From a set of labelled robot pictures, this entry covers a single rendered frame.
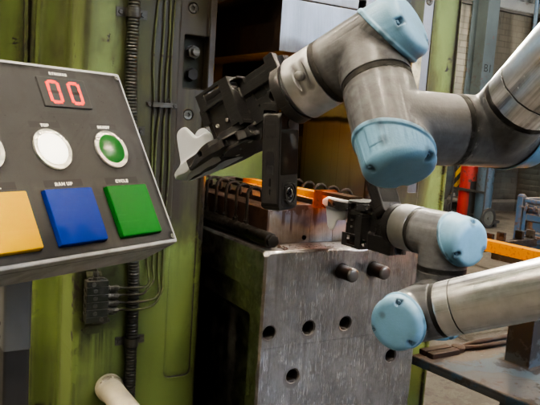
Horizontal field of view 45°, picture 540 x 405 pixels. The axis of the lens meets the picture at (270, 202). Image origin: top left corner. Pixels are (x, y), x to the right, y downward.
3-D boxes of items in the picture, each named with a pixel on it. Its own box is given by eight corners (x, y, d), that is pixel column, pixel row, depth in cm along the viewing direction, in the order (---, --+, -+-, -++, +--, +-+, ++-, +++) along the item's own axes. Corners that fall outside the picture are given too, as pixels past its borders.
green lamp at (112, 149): (130, 165, 94) (131, 135, 93) (97, 165, 92) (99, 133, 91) (123, 163, 97) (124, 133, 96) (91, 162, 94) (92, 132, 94)
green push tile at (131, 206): (163, 230, 94) (146, 183, 95) (124, 236, 88) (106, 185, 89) (155, 235, 95) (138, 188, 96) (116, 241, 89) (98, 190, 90)
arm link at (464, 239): (451, 275, 95) (456, 216, 94) (398, 259, 104) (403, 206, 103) (488, 272, 99) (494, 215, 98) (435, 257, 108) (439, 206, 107)
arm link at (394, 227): (403, 206, 103) (441, 206, 107) (384, 203, 107) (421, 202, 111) (399, 254, 104) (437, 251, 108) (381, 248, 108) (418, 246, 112)
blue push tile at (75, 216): (110, 239, 86) (92, 186, 87) (62, 245, 80) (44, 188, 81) (101, 243, 87) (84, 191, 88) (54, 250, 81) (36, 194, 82)
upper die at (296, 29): (366, 62, 129) (370, 12, 128) (279, 51, 118) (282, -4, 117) (259, 69, 164) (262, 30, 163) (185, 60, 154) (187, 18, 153)
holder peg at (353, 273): (359, 282, 123) (360, 268, 122) (347, 283, 121) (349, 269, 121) (345, 277, 126) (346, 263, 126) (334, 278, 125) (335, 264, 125)
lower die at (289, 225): (350, 240, 133) (354, 198, 132) (265, 244, 123) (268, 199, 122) (250, 209, 169) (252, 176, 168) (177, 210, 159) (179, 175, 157)
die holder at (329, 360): (404, 447, 141) (424, 243, 136) (249, 488, 122) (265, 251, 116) (271, 358, 189) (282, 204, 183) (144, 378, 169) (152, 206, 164)
